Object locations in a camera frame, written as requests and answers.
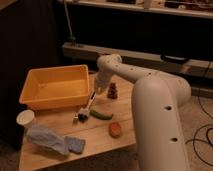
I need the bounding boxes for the white handled dish brush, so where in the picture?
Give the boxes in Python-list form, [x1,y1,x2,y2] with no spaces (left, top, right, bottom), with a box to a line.
[77,91,96,122]

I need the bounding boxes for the yellow plastic bin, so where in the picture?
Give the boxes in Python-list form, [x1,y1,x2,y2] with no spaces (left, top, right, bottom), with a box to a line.
[19,65,90,110]

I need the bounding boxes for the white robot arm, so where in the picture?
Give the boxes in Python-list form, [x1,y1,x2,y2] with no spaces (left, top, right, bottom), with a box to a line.
[95,54,191,171]

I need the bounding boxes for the brown stacked toy figure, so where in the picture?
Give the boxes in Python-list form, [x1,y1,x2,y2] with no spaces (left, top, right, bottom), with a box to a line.
[107,83,118,99]

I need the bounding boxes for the green cucumber toy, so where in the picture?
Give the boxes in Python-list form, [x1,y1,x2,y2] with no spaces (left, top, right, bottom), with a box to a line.
[90,110,113,120]

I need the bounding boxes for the low wooden table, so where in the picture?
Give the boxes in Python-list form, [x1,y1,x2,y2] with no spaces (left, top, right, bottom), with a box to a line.
[19,76,135,171]

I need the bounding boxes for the orange round toy food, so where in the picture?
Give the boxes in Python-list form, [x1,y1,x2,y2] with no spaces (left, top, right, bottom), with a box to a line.
[108,122,122,138]

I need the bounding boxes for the small brown bottle toy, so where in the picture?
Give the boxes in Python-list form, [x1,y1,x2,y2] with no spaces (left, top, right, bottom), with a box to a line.
[73,116,78,124]

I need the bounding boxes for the metal stand pole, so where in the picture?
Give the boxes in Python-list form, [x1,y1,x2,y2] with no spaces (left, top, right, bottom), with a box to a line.
[63,0,76,46]

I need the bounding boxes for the blue sponge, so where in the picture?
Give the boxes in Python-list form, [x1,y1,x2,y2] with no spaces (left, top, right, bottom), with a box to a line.
[65,137,86,154]

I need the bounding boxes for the light blue cloth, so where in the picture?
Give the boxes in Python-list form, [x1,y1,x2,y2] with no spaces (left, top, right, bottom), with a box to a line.
[26,124,69,155]

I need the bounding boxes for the white paper cup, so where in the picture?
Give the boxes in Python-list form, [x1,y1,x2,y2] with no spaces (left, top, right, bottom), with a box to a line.
[16,110,35,128]

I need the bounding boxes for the grey metal shelf rail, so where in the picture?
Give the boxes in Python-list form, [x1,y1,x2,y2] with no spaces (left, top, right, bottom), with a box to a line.
[62,42,213,79]

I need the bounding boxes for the black floor cable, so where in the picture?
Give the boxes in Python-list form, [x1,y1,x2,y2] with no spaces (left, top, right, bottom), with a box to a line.
[185,96,213,158]

